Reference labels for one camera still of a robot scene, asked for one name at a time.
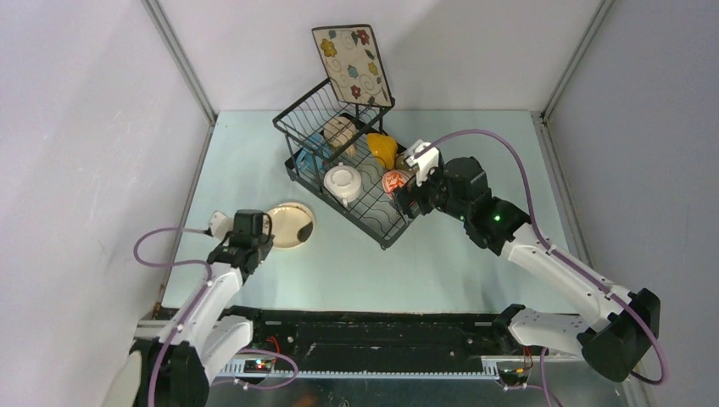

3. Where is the electronics board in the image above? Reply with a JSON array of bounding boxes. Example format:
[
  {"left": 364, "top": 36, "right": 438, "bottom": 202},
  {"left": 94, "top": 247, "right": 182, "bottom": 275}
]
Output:
[
  {"left": 242, "top": 359, "right": 274, "bottom": 375},
  {"left": 497, "top": 368, "right": 532, "bottom": 391}
]

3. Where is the white two-handled soup bowl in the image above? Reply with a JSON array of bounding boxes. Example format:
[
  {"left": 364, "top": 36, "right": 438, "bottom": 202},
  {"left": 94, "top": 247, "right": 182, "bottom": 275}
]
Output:
[{"left": 323, "top": 162, "right": 362, "bottom": 207}]

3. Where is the beige saucer plate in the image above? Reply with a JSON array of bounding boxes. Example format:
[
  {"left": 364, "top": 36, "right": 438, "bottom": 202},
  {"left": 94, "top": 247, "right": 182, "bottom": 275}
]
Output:
[{"left": 267, "top": 202, "right": 315, "bottom": 249}]

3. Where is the right electronics board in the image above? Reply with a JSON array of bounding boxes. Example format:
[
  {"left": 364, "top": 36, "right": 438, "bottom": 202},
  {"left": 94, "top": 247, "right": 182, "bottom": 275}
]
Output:
[{"left": 497, "top": 368, "right": 532, "bottom": 391}]

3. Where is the yellow orange bowl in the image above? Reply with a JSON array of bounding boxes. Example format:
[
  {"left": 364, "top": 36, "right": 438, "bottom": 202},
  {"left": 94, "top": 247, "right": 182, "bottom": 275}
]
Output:
[{"left": 366, "top": 132, "right": 399, "bottom": 170}]

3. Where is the tan bowl with dark rim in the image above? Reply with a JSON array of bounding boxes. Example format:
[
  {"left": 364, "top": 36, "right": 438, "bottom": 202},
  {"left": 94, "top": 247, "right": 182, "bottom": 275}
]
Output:
[{"left": 394, "top": 151, "right": 412, "bottom": 173}]

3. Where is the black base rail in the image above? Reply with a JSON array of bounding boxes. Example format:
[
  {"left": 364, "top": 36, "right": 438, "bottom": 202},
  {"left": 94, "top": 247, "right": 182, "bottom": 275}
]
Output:
[{"left": 215, "top": 305, "right": 549, "bottom": 375}]

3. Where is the left electronics board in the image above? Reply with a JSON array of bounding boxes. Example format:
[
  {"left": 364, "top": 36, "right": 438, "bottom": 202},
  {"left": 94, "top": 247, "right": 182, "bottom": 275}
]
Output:
[{"left": 242, "top": 359, "right": 274, "bottom": 375}]

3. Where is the black wire dish rack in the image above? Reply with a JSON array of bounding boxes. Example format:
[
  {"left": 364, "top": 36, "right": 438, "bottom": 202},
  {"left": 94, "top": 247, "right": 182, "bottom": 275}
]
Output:
[{"left": 272, "top": 79, "right": 411, "bottom": 249}]

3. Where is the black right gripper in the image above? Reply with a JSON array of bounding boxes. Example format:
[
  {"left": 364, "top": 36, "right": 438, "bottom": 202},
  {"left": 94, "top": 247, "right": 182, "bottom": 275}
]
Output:
[{"left": 389, "top": 160, "right": 470, "bottom": 225}]

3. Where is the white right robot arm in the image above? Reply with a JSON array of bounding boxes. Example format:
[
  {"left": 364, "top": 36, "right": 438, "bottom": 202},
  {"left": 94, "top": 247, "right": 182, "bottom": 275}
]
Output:
[{"left": 391, "top": 158, "right": 660, "bottom": 382}]

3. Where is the blue floral mug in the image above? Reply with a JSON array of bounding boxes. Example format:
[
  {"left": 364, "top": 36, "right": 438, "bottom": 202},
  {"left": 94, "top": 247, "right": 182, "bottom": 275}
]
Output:
[{"left": 296, "top": 132, "right": 333, "bottom": 174}]

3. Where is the square floral ceramic plate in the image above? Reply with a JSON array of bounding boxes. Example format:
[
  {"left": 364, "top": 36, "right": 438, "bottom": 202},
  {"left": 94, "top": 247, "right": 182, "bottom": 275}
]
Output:
[{"left": 311, "top": 24, "right": 394, "bottom": 109}]

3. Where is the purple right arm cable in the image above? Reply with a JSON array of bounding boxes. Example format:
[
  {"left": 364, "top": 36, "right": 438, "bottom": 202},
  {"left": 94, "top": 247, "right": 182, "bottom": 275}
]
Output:
[{"left": 426, "top": 129, "right": 670, "bottom": 405}]

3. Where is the orange patterned white bowl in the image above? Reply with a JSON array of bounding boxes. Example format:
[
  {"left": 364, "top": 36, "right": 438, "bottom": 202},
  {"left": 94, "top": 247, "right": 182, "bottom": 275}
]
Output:
[{"left": 382, "top": 170, "right": 413, "bottom": 199}]

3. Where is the beige ceramic mug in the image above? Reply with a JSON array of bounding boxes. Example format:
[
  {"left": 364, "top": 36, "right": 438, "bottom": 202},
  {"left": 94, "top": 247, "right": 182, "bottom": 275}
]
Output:
[{"left": 323, "top": 116, "right": 357, "bottom": 158}]

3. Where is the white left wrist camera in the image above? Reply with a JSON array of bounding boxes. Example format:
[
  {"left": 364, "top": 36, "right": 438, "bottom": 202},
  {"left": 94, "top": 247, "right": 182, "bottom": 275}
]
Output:
[{"left": 206, "top": 211, "right": 234, "bottom": 241}]

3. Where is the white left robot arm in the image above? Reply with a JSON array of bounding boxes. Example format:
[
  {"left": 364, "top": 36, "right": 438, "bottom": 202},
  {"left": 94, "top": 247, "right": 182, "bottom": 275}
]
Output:
[{"left": 131, "top": 209, "right": 274, "bottom": 406}]

